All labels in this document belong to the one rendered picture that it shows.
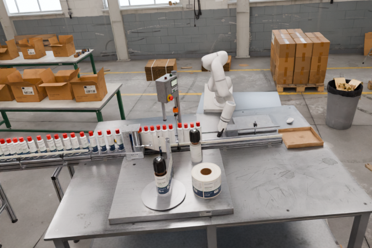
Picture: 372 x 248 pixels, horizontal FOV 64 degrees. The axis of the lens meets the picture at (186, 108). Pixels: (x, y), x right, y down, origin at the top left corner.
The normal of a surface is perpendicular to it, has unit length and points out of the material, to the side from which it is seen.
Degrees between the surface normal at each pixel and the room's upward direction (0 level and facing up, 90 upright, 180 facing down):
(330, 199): 0
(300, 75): 87
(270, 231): 0
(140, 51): 90
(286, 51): 90
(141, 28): 90
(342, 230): 0
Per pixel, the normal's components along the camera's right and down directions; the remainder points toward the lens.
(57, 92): -0.13, 0.45
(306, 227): -0.09, -0.89
